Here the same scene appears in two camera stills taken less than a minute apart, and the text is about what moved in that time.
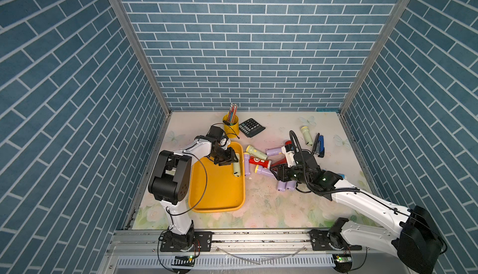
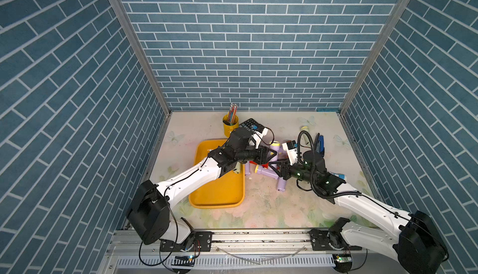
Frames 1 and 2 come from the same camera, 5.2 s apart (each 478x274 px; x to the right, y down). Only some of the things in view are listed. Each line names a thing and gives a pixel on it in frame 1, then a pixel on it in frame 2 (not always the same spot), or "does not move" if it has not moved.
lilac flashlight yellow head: [264, 171] does not move
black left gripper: [229, 157] to [261, 154]
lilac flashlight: [281, 185] does not move
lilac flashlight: [246, 160] does not move
